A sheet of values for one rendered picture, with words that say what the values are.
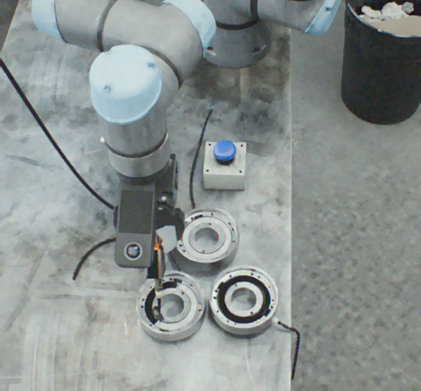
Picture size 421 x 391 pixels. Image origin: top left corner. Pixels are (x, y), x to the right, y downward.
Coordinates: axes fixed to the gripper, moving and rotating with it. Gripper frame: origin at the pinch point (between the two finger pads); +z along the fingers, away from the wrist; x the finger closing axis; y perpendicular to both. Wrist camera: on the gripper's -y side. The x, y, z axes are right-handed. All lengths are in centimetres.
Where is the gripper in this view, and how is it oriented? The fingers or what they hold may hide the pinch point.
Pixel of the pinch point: (155, 251)
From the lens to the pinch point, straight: 101.3
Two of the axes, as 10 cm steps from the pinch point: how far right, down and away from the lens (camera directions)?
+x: -10.0, -0.1, 0.5
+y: 0.4, -8.1, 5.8
